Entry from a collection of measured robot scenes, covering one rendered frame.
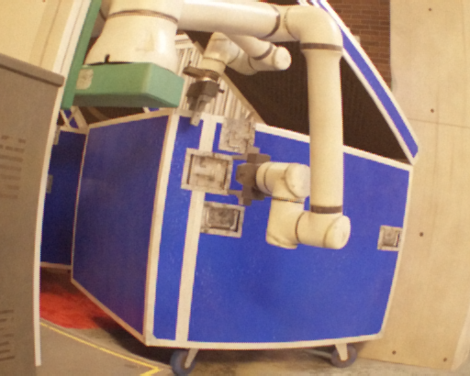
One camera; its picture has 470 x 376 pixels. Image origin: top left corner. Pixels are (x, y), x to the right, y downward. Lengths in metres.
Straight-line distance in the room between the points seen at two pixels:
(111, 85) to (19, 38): 0.25
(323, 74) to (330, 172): 0.25
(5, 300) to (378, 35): 5.05
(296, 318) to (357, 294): 0.32
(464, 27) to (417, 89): 0.52
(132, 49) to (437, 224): 2.05
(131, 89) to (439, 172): 2.04
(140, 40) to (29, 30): 0.25
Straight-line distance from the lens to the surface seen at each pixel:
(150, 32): 1.05
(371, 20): 5.65
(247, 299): 2.19
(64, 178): 3.28
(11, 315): 0.81
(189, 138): 2.02
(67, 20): 1.02
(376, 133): 2.75
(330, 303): 2.43
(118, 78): 1.02
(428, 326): 2.83
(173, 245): 2.02
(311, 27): 1.57
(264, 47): 1.99
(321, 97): 1.56
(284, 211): 1.68
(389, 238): 2.62
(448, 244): 2.78
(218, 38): 2.06
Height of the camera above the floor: 0.70
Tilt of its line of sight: level
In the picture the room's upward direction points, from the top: 8 degrees clockwise
